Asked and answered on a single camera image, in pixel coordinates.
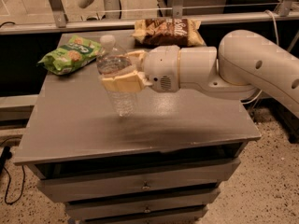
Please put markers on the cabinet drawer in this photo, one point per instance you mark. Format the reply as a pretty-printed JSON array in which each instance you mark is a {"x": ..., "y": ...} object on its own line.
[
  {"x": 86, "y": 187},
  {"x": 142, "y": 204},
  {"x": 191, "y": 213}
]

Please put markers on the green rice chip bag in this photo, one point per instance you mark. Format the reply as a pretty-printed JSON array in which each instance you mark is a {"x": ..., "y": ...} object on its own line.
[{"x": 70, "y": 57}]

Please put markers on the middle cabinet drawer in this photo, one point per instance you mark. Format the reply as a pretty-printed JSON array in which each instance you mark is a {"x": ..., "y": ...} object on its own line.
[{"x": 142, "y": 204}]

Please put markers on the grey metal railing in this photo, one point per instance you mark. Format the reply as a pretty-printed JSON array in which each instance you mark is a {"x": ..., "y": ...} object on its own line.
[{"x": 65, "y": 16}]

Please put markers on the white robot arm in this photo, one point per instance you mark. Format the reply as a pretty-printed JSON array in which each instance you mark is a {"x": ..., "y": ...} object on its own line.
[{"x": 241, "y": 65}]

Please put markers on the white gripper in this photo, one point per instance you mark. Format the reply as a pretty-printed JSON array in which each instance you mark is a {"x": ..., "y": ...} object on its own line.
[{"x": 162, "y": 67}]

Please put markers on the grey drawer cabinet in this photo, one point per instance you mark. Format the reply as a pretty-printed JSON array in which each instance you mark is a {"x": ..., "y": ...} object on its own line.
[{"x": 74, "y": 131}]

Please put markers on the clear plastic water bottle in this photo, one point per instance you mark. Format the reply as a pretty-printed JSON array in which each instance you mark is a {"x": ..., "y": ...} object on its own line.
[{"x": 112, "y": 60}]

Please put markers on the top cabinet drawer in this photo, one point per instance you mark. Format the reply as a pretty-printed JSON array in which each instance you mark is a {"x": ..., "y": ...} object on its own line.
[{"x": 86, "y": 187}]

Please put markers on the bottom cabinet drawer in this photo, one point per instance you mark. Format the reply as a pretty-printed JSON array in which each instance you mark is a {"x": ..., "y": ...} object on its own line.
[{"x": 191, "y": 213}]

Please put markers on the brown chip bag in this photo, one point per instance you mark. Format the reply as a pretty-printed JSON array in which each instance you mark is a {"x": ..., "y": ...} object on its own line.
[{"x": 166, "y": 32}]

